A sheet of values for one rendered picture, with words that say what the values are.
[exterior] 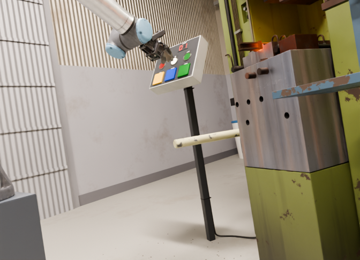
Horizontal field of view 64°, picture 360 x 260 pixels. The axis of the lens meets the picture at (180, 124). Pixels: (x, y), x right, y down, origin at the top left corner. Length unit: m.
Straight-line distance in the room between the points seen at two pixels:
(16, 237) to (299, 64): 1.00
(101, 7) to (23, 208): 0.72
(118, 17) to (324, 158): 0.92
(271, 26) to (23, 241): 1.45
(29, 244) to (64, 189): 2.62
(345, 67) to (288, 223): 0.64
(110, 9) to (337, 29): 0.84
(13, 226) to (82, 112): 2.87
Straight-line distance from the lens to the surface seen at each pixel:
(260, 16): 1.67
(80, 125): 3.52
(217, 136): 1.55
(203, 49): 1.69
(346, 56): 1.24
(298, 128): 1.13
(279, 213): 1.31
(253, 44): 1.32
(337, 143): 1.25
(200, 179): 1.75
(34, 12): 3.63
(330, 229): 1.24
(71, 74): 3.60
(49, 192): 3.31
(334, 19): 1.28
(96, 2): 1.13
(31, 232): 0.77
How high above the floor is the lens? 0.70
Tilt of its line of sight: level
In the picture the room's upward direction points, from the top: 9 degrees counter-clockwise
